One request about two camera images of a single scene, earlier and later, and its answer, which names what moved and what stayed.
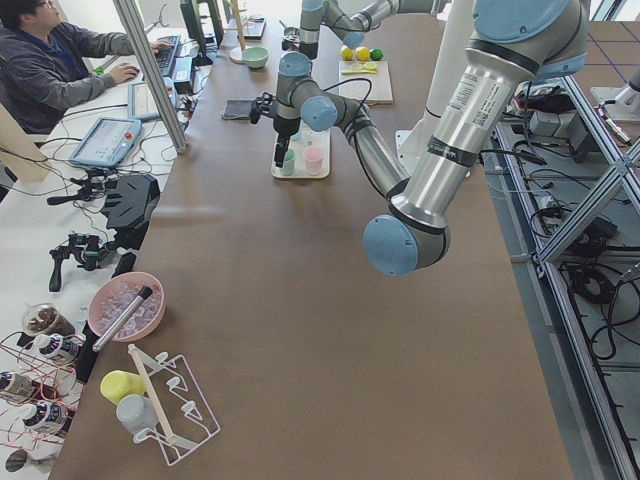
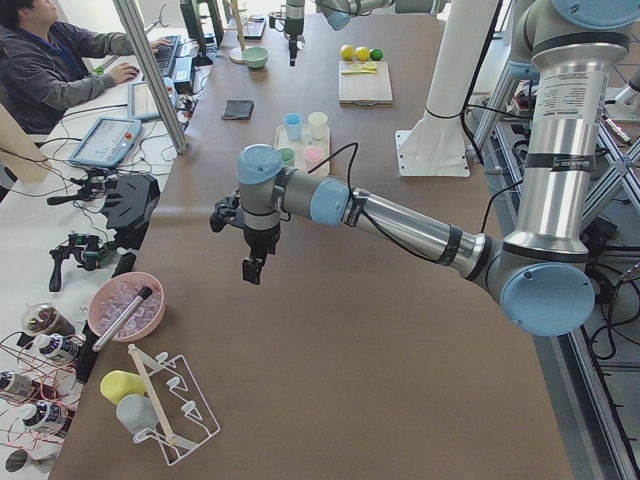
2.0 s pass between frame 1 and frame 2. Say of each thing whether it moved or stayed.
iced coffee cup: stayed
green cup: stayed
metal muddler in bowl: stayed
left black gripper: moved
